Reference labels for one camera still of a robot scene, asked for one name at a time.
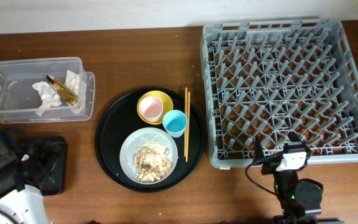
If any white tissue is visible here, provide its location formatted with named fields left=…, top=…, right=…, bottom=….
left=32, top=70, right=80, bottom=117

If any round black tray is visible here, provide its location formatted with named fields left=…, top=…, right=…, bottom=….
left=94, top=87, right=206, bottom=193

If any right wooden chopstick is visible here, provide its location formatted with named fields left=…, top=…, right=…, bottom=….
left=185, top=91, right=191, bottom=162

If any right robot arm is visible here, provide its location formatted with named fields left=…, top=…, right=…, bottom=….
left=251, top=131, right=323, bottom=223

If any yellow bowl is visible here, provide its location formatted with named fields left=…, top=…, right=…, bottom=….
left=137, top=90, right=173, bottom=125

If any wooden chopstick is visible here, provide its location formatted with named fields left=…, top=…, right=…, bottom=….
left=184, top=87, right=188, bottom=159
left=185, top=91, right=191, bottom=162

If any clear plastic bin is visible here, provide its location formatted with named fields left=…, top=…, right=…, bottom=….
left=0, top=57, right=95, bottom=123

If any grey dishwasher rack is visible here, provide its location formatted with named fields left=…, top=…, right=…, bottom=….
left=200, top=19, right=358, bottom=169

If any left wooden chopstick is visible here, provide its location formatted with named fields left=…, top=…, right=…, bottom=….
left=184, top=87, right=188, bottom=159

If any pink cup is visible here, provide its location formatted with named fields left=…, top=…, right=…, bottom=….
left=138, top=96, right=163, bottom=123

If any grey plate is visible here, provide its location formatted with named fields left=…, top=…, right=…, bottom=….
left=119, top=128, right=178, bottom=185

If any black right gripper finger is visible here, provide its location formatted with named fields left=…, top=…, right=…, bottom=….
left=288, top=131, right=311, bottom=156
left=254, top=136, right=265, bottom=162

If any peanut shells and rice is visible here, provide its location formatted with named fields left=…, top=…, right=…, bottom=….
left=132, top=139, right=173, bottom=183

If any blue cup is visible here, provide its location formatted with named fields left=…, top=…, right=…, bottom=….
left=162, top=110, right=185, bottom=138

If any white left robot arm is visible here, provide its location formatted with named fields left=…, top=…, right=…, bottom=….
left=0, top=138, right=60, bottom=223

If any black rectangular tray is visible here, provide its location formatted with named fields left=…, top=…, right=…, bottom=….
left=0, top=136, right=68, bottom=197

